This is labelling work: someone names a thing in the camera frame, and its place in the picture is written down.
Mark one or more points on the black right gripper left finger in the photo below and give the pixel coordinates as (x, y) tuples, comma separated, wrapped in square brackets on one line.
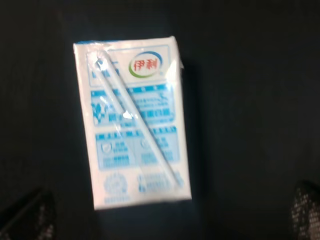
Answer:
[(32, 217)]

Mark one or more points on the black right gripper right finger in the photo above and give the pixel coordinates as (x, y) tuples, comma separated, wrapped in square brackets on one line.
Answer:
[(305, 212)]

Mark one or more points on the white blue milk carton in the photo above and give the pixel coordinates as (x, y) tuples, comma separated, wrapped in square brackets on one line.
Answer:
[(123, 169)]

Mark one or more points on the black tablecloth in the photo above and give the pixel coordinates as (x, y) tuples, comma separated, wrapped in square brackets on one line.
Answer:
[(251, 96)]

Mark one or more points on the white wrapped drinking straw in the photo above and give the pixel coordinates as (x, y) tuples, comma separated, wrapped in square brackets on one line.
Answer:
[(130, 108)]

